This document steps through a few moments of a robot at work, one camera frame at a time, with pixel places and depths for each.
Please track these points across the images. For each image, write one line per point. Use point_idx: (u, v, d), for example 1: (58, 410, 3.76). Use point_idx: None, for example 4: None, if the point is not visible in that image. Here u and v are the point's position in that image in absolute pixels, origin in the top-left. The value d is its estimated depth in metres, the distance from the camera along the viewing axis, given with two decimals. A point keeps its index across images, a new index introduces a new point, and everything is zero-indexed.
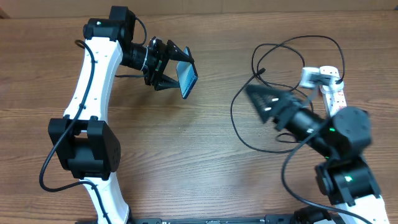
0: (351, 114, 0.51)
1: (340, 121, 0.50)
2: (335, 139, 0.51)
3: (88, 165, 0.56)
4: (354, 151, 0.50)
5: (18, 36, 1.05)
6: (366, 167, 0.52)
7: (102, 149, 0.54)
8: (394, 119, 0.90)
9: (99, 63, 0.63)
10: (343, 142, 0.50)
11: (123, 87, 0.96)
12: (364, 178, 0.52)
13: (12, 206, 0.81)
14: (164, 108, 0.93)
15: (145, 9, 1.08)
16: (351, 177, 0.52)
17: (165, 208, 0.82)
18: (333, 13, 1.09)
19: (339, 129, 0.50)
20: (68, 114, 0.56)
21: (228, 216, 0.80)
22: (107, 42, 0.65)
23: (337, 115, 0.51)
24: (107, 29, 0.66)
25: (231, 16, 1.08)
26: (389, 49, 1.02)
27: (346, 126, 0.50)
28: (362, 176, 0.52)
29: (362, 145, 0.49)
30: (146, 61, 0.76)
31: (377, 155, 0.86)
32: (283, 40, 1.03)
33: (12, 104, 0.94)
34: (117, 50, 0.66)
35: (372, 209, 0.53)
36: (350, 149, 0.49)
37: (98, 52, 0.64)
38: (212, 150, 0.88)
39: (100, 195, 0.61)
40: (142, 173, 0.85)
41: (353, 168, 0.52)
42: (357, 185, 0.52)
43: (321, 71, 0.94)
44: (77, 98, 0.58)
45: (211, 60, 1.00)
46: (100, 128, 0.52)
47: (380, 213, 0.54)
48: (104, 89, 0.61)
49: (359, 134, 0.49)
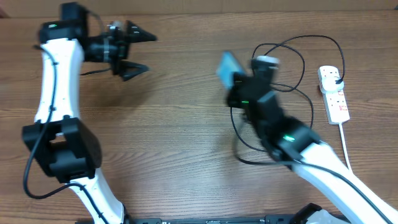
0: (252, 81, 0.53)
1: (244, 86, 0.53)
2: (250, 107, 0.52)
3: (71, 165, 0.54)
4: (270, 109, 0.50)
5: (18, 36, 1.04)
6: (301, 125, 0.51)
7: (81, 147, 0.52)
8: (394, 119, 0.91)
9: (60, 65, 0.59)
10: (254, 106, 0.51)
11: (123, 87, 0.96)
12: (303, 134, 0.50)
13: (13, 206, 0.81)
14: (164, 108, 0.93)
15: (145, 8, 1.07)
16: (291, 136, 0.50)
17: (165, 208, 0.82)
18: (333, 13, 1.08)
19: (243, 94, 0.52)
20: (40, 119, 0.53)
21: (228, 216, 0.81)
22: (64, 42, 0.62)
23: (240, 89, 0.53)
24: (61, 30, 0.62)
25: (231, 16, 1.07)
26: (388, 49, 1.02)
27: (248, 92, 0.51)
28: (301, 133, 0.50)
29: (272, 101, 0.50)
30: (107, 48, 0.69)
31: (377, 155, 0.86)
32: (283, 40, 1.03)
33: (11, 104, 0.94)
34: (77, 48, 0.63)
35: (321, 156, 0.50)
36: (262, 108, 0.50)
37: (58, 54, 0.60)
38: (212, 150, 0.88)
39: (90, 195, 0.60)
40: (142, 173, 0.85)
41: (288, 128, 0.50)
42: (300, 143, 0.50)
43: (321, 71, 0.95)
44: (45, 102, 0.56)
45: (211, 60, 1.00)
46: (74, 126, 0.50)
47: (331, 157, 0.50)
48: (71, 88, 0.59)
49: (262, 91, 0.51)
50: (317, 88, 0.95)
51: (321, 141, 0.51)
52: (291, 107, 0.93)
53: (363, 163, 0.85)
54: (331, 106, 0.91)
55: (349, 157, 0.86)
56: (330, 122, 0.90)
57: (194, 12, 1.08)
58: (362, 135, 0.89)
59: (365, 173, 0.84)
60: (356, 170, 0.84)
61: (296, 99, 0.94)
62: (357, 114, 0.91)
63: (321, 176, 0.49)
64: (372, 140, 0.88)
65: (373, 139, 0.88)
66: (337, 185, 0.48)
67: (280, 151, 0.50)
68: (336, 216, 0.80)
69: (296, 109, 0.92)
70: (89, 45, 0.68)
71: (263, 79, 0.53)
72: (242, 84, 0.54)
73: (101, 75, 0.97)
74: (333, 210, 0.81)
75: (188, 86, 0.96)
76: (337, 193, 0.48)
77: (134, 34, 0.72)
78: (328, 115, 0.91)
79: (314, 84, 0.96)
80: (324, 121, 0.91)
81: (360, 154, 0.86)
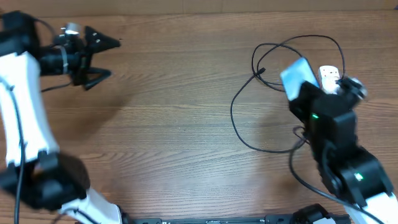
0: (331, 100, 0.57)
1: (322, 104, 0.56)
2: (322, 125, 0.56)
3: (60, 198, 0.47)
4: (342, 132, 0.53)
5: None
6: (372, 160, 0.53)
7: (63, 178, 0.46)
8: (394, 119, 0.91)
9: (17, 88, 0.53)
10: (330, 126, 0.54)
11: (123, 87, 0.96)
12: (373, 178, 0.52)
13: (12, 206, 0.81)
14: (164, 108, 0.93)
15: (145, 8, 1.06)
16: (361, 175, 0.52)
17: (165, 208, 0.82)
18: (333, 12, 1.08)
19: (320, 111, 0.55)
20: (12, 160, 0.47)
21: (228, 216, 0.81)
22: (13, 58, 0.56)
23: (317, 102, 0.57)
24: (7, 45, 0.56)
25: (231, 15, 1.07)
26: (388, 49, 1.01)
27: (325, 109, 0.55)
28: (371, 176, 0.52)
29: (346, 124, 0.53)
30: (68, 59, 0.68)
31: (377, 155, 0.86)
32: (283, 40, 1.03)
33: None
34: (29, 63, 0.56)
35: (385, 208, 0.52)
36: (336, 130, 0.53)
37: (9, 76, 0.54)
38: (212, 150, 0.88)
39: (86, 214, 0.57)
40: (142, 173, 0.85)
41: (358, 163, 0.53)
42: (367, 185, 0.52)
43: (321, 71, 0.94)
44: (11, 139, 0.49)
45: (211, 60, 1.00)
46: (53, 159, 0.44)
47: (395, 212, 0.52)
48: (38, 115, 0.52)
49: (341, 112, 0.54)
50: None
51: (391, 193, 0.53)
52: None
53: None
54: None
55: None
56: None
57: (194, 11, 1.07)
58: (361, 135, 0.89)
59: None
60: None
61: None
62: (357, 114, 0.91)
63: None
64: (372, 140, 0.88)
65: (372, 139, 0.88)
66: None
67: (339, 180, 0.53)
68: (335, 216, 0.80)
69: None
70: (45, 56, 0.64)
71: (345, 99, 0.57)
72: (321, 100, 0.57)
73: None
74: (333, 210, 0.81)
75: (188, 86, 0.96)
76: None
77: (97, 43, 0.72)
78: None
79: None
80: None
81: None
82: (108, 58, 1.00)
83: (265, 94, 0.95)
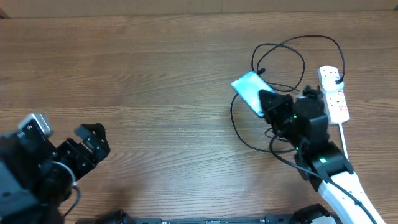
0: (307, 101, 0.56)
1: (300, 105, 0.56)
2: (300, 123, 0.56)
3: None
4: (317, 132, 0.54)
5: (18, 36, 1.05)
6: (338, 152, 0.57)
7: None
8: (394, 119, 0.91)
9: None
10: (306, 125, 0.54)
11: (123, 87, 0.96)
12: (337, 161, 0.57)
13: None
14: (164, 108, 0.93)
15: (145, 8, 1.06)
16: (325, 159, 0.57)
17: (165, 208, 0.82)
18: (333, 13, 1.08)
19: (299, 112, 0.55)
20: None
21: (228, 216, 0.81)
22: None
23: (295, 104, 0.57)
24: None
25: (231, 16, 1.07)
26: (388, 49, 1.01)
27: (304, 109, 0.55)
28: (336, 160, 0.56)
29: (321, 123, 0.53)
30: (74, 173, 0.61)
31: (377, 155, 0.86)
32: (283, 40, 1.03)
33: (12, 104, 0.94)
34: None
35: (348, 182, 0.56)
36: (311, 130, 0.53)
37: None
38: (212, 150, 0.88)
39: None
40: (142, 173, 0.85)
41: (326, 152, 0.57)
42: (332, 167, 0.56)
43: (321, 71, 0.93)
44: None
45: (211, 60, 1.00)
46: None
47: (355, 185, 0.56)
48: None
49: (318, 112, 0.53)
50: (317, 88, 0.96)
51: (352, 172, 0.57)
52: None
53: (363, 163, 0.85)
54: (331, 106, 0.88)
55: (349, 157, 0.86)
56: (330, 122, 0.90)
57: (194, 12, 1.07)
58: (361, 135, 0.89)
59: (365, 173, 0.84)
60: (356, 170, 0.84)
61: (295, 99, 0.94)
62: (357, 114, 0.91)
63: (340, 196, 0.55)
64: (372, 140, 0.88)
65: (372, 139, 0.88)
66: (356, 212, 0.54)
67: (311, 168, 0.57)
68: (335, 216, 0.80)
69: None
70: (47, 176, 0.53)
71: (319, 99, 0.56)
72: (300, 101, 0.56)
73: (101, 76, 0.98)
74: (332, 210, 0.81)
75: (188, 86, 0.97)
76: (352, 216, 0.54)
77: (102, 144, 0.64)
78: None
79: (314, 84, 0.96)
80: None
81: (360, 154, 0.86)
82: (109, 58, 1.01)
83: None
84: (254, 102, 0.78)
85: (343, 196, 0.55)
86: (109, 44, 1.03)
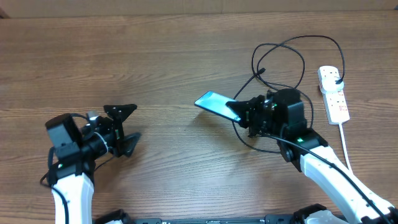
0: (285, 93, 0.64)
1: (279, 95, 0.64)
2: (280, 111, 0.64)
3: None
4: (295, 116, 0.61)
5: (18, 36, 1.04)
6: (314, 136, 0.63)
7: None
8: (394, 119, 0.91)
9: (71, 203, 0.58)
10: (284, 109, 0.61)
11: (124, 87, 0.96)
12: (314, 142, 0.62)
13: (13, 206, 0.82)
14: (164, 108, 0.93)
15: (145, 9, 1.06)
16: (302, 139, 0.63)
17: (165, 208, 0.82)
18: (333, 13, 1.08)
19: (278, 100, 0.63)
20: None
21: (228, 216, 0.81)
22: (73, 180, 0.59)
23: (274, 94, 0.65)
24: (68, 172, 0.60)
25: (231, 16, 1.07)
26: (388, 49, 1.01)
27: (281, 99, 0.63)
28: (313, 141, 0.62)
29: (298, 109, 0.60)
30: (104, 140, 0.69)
31: (377, 155, 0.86)
32: (283, 40, 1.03)
33: (12, 104, 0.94)
34: (86, 183, 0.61)
35: (323, 152, 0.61)
36: (289, 114, 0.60)
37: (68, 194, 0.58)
38: (212, 150, 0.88)
39: None
40: (143, 173, 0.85)
41: (304, 135, 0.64)
42: (310, 146, 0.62)
43: (321, 71, 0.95)
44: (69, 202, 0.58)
45: (211, 60, 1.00)
46: None
47: (329, 154, 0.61)
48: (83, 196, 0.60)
49: (294, 100, 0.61)
50: (317, 88, 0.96)
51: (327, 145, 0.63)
52: None
53: (363, 163, 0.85)
54: (331, 106, 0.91)
55: (349, 157, 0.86)
56: (330, 122, 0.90)
57: (194, 12, 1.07)
58: (361, 135, 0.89)
59: (365, 173, 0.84)
60: (356, 170, 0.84)
61: None
62: (357, 114, 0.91)
63: (316, 163, 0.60)
64: (372, 140, 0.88)
65: (372, 139, 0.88)
66: (333, 175, 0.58)
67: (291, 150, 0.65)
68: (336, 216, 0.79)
69: None
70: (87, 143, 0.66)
71: (293, 91, 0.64)
72: (280, 91, 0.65)
73: (101, 76, 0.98)
74: (333, 210, 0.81)
75: (188, 86, 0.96)
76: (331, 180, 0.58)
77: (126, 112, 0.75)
78: (328, 115, 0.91)
79: (314, 84, 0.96)
80: (324, 121, 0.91)
81: (360, 154, 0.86)
82: (109, 58, 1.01)
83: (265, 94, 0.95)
84: (226, 112, 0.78)
85: (319, 162, 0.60)
86: (109, 44, 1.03)
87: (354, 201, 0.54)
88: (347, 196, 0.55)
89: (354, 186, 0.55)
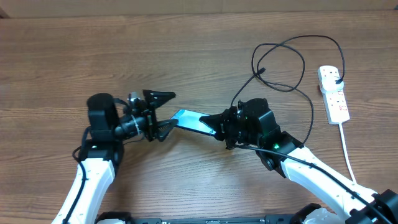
0: (252, 104, 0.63)
1: (247, 107, 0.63)
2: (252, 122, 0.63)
3: None
4: (267, 126, 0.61)
5: (17, 36, 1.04)
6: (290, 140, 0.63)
7: None
8: (394, 119, 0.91)
9: (89, 182, 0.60)
10: (255, 121, 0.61)
11: (123, 87, 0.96)
12: (290, 146, 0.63)
13: (13, 206, 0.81)
14: (164, 108, 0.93)
15: (145, 8, 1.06)
16: (278, 145, 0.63)
17: (165, 208, 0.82)
18: (333, 13, 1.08)
19: (248, 112, 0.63)
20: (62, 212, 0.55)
21: (228, 216, 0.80)
22: (101, 161, 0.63)
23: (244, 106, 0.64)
24: (99, 154, 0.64)
25: (231, 16, 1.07)
26: (388, 49, 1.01)
27: (251, 111, 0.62)
28: (288, 146, 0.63)
29: (268, 119, 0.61)
30: (136, 122, 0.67)
31: (377, 155, 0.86)
32: (283, 40, 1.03)
33: (12, 104, 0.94)
34: (109, 170, 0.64)
35: (303, 154, 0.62)
36: (261, 124, 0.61)
37: (90, 171, 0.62)
38: (212, 150, 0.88)
39: None
40: (142, 173, 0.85)
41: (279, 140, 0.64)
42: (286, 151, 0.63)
43: (321, 71, 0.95)
44: (89, 180, 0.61)
45: (211, 60, 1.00)
46: None
47: (307, 155, 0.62)
48: (102, 181, 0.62)
49: (263, 110, 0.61)
50: (317, 88, 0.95)
51: (303, 145, 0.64)
52: (292, 106, 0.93)
53: (363, 163, 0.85)
54: (331, 106, 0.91)
55: (349, 157, 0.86)
56: (330, 122, 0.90)
57: (194, 12, 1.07)
58: (361, 135, 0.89)
59: (365, 173, 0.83)
60: (356, 169, 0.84)
61: (296, 99, 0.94)
62: (357, 114, 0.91)
63: (296, 167, 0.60)
64: (372, 140, 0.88)
65: (372, 138, 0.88)
66: (314, 175, 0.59)
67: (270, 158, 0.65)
68: None
69: (296, 109, 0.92)
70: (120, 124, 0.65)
71: (260, 99, 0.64)
72: (247, 102, 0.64)
73: (101, 76, 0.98)
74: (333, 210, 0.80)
75: (188, 86, 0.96)
76: (315, 180, 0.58)
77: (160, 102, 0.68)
78: (328, 115, 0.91)
79: (314, 84, 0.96)
80: (324, 121, 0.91)
81: (360, 154, 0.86)
82: (109, 58, 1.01)
83: (265, 94, 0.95)
84: (200, 126, 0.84)
85: (300, 165, 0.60)
86: (109, 44, 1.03)
87: (339, 197, 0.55)
88: (332, 193, 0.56)
89: (336, 181, 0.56)
